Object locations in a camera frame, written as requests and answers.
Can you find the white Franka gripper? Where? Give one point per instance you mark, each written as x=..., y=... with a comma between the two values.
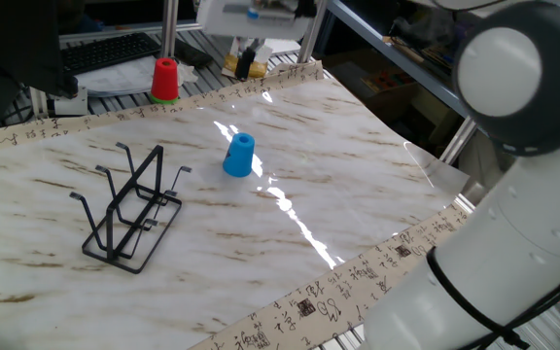
x=231, y=24

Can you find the blue plastic cup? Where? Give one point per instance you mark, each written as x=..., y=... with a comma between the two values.
x=238, y=160

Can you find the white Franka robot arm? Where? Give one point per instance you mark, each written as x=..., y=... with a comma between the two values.
x=503, y=243

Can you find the red plastic cup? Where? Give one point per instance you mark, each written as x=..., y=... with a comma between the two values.
x=164, y=78

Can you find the green plastic cup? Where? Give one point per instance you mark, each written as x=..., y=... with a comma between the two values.
x=163, y=101

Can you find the yellow packet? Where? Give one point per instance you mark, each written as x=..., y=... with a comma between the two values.
x=260, y=70

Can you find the white paper stack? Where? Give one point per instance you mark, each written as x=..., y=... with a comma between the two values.
x=119, y=78

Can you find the black keyboard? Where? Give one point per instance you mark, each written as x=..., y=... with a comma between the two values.
x=110, y=51

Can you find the grey shelf beam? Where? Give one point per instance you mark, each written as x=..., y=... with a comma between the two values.
x=406, y=68

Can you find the marble pattern glossy sheet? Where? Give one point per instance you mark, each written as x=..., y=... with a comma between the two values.
x=260, y=233

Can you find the black monitor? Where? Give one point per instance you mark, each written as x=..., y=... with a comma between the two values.
x=12, y=48

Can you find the beige calligraphy paper sheet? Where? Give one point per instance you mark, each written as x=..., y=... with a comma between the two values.
x=309, y=311

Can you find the aluminium frame post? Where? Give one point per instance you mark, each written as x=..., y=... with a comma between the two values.
x=457, y=141
x=169, y=29
x=311, y=34

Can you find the white monitor bracket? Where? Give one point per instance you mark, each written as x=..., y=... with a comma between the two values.
x=68, y=104

